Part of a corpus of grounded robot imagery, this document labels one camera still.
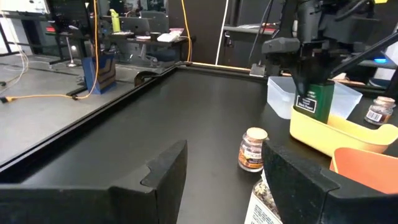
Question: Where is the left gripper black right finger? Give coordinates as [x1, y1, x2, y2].
[262, 140, 398, 224]

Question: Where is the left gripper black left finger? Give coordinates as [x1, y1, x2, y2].
[0, 139, 188, 224]

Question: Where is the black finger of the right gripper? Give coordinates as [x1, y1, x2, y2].
[292, 73, 315, 97]

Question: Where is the green spice tin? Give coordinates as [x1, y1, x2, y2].
[294, 80, 336, 124]

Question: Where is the white label spice jar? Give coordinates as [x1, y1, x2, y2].
[244, 169, 284, 224]

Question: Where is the clear plastic container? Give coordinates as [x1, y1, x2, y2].
[266, 76, 363, 121]

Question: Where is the black slanted bar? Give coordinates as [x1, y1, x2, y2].
[330, 30, 398, 79]

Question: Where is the yellow plastic tray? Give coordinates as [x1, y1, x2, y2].
[289, 105, 398, 158]

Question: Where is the orange plastic tray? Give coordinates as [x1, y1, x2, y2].
[329, 147, 398, 195]

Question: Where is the black shelf desk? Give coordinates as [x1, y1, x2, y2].
[223, 24, 280, 68]

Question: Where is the blue box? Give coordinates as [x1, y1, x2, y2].
[81, 53, 118, 95]

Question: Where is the white packet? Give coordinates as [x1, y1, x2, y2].
[157, 32, 182, 43]

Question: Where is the silver stand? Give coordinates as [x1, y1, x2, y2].
[63, 24, 80, 68]

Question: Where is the grey laptop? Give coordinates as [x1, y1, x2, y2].
[119, 15, 152, 35]

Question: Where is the yellow-green bottle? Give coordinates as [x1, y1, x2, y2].
[109, 8, 121, 34]

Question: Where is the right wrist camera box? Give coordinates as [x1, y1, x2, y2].
[261, 37, 301, 56]

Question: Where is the grey metal bracket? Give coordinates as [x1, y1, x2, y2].
[249, 63, 267, 78]

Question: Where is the black table frame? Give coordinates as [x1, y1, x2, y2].
[0, 61, 271, 184]

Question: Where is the white cable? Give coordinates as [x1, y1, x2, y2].
[215, 0, 230, 66]

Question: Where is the orange cable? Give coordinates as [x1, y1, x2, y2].
[0, 0, 100, 103]
[180, 0, 193, 62]

